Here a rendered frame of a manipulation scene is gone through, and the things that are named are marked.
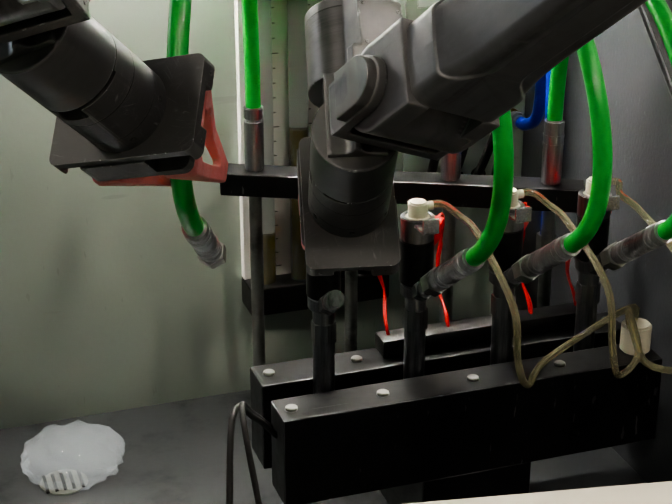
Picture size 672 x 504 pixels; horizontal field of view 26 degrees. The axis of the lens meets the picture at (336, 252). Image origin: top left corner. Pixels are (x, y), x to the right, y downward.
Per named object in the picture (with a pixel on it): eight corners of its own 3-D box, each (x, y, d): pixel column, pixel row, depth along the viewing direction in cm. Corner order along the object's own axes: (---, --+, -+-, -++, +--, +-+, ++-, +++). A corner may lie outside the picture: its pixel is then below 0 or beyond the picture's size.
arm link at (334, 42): (370, 94, 84) (490, 124, 89) (359, -74, 89) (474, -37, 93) (270, 175, 94) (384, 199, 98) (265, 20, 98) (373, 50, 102)
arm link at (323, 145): (313, 165, 90) (405, 162, 90) (308, 68, 93) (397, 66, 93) (311, 211, 96) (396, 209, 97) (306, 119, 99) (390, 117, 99)
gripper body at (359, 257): (387, 145, 106) (395, 95, 99) (398, 275, 102) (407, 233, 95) (298, 148, 105) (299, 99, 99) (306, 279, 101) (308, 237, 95)
